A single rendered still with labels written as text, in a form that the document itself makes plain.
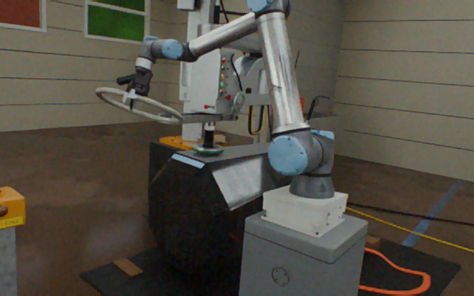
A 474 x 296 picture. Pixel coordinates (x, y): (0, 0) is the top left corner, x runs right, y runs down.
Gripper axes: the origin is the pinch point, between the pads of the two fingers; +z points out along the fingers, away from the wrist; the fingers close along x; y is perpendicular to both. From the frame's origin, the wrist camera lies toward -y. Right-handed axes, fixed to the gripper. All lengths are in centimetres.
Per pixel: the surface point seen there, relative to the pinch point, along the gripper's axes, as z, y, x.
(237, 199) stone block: 27, 66, 64
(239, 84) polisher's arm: -51, 45, 79
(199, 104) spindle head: -27, 24, 69
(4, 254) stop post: 60, 6, -76
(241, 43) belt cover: -76, 39, 69
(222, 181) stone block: 18, 53, 65
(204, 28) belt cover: -71, 15, 49
